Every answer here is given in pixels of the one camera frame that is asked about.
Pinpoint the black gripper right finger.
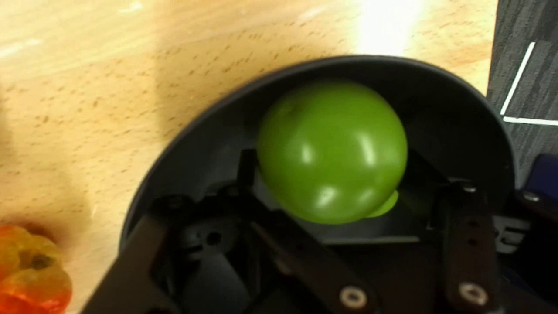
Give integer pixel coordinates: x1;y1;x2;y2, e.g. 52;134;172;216
406;164;502;314

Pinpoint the black plastic bowl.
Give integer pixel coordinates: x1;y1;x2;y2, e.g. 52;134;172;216
118;54;517;258

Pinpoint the orange plastic bell pepper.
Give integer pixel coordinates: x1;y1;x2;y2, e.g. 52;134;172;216
0;225;74;314

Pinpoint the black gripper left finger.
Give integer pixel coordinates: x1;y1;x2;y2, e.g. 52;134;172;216
80;148;373;314

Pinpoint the green apple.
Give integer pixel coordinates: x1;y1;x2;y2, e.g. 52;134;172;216
256;78;409;227

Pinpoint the dark blue chair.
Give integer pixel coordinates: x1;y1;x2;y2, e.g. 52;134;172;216
524;153;558;202

